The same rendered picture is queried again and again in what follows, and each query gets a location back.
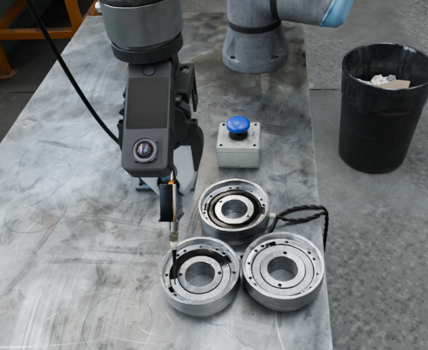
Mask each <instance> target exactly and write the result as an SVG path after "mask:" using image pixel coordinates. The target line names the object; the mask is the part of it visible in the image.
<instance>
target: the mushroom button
mask: <svg viewBox="0 0 428 350"><path fill-rule="evenodd" d="M226 128H227V129H228V130H229V132H232V133H235V134H236V135H241V134H242V133H244V132H246V131H247V130H248V129H249V128H250V121H249V120H248V119H247V118H246V117H243V116H234V117H231V118H229V120H228V121H227V123H226Z"/></svg>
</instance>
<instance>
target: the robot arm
mask: <svg viewBox="0 0 428 350"><path fill-rule="evenodd" d="M353 1H354V0H227V7H228V31H227V34H226V37H225V42H224V44H223V49H222V55H223V63H224V64H225V66H227V67H228V68H230V69H231V70H234V71H236V72H240V73H244V74H262V73H266V72H271V71H274V70H276V69H278V68H280V67H281V66H283V65H284V64H285V63H286V61H287V60H288V54H289V48H288V44H287V42H286V38H285V35H284V31H283V29H282V21H287V22H295V23H301V24H309V25H314V26H318V27H320V28H321V27H322V26H324V27H330V28H337V27H339V26H341V25H342V24H343V23H344V21H345V20H346V18H347V16H348V14H349V12H350V9H351V7H352V4H353ZM95 9H96V11H97V12H98V13H102V16H103V22H104V24H105V29H106V33H107V36H108V38H109V40H110V43H111V46H112V51H113V54H114V56H115V57H116V58H117V59H118V60H120V61H122V62H125V63H129V64H128V71H127V81H126V87H125V89H124V91H123V93H122V94H123V98H124V101H123V105H122V106H121V107H120V110H119V114H120V115H122V116H123V119H119V121H118V122H117V128H118V130H119V147H120V150H121V152H122V154H121V166H122V167H123V168H124V169H125V170H126V171H127V172H128V173H129V174H130V175H131V176H132V177H134V178H141V179H142V180H143V181H144V182H145V183H146V184H147V185H148V186H149V187H150V188H152V189H153V190H154V191H155V192H156V193H158V194H159V195H160V190H159V186H160V183H162V182H163V181H162V179H161V178H160V177H167V176H169V175H170V174H171V172H172V171H173V165H175V166H176V169H177V174H176V179H177V180H178V182H179V188H178V192H179V193H180V194H181V196H184V197H185V196H186V195H187V194H188V193H189V191H190V190H191V189H192V187H193V184H194V181H195V178H196V174H197V171H198V168H199V164H200V160H201V158H202V154H203V147H204V135H203V130H202V129H201V128H200V127H199V126H198V119H196V118H195V119H192V118H191V111H190V108H191V106H190V105H189V104H188V103H189V100H190V97H192V103H193V109H194V112H196V109H197V105H198V93H197V87H196V76H195V70H194V64H193V63H185V64H181V63H179V60H178V52H179V50H181V48H182V46H183V38H182V28H183V19H182V9H181V4H180V0H99V2H96V4H95ZM184 69H188V70H189V71H188V73H186V72H181V71H182V70H184Z"/></svg>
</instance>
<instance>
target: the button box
mask: <svg viewBox="0 0 428 350"><path fill-rule="evenodd" d="M259 146H260V129H259V123H250V128H249V129H248V130H247V131H246V132H244V133H242V134H241V135H236V134H235V133H232V132H229V130H228V129H227V128H226V123H220V126H219V136H218V141H217V146H216V152H217V160H218V167H219V168H259Z"/></svg>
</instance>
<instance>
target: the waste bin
mask: <svg viewBox="0 0 428 350"><path fill-rule="evenodd" d="M341 67H342V77H341V119H340V132H339V154H340V157H341V158H342V159H343V161H344V162H345V163H347V164H348V165H349V166H351V167H353V168H355V169H358V170H359V171H362V172H368V173H375V174H378V173H385V172H390V171H393V170H394V169H397V168H398V167H399V166H400V165H401V164H402V163H403V162H404V159H405V156H406V153H407V151H408V148H409V145H410V143H411V140H412V137H413V134H414V132H415V130H416V126H417V125H418V121H419V119H420V116H421V114H422V110H423V108H424V106H425V104H426V102H427V99H428V55H427V54H425V53H424V52H422V51H421V50H419V49H416V48H413V47H410V46H407V45H403V44H396V43H387V42H380V43H371V44H365V45H362V46H359V47H356V48H354V49H352V50H351V51H349V52H347V53H346V54H345V56H344V58H343V60H342V65H341ZM379 75H382V76H383V77H388V76H389V75H393V76H395V78H396V79H397V80H403V81H410V84H409V88H402V89H391V88H384V87H377V86H374V85H369V84H367V83H364V82H362V81H360V80H358V79H361V80H363V81H369V82H370V81H371V79H372V78H373V77H374V76H379Z"/></svg>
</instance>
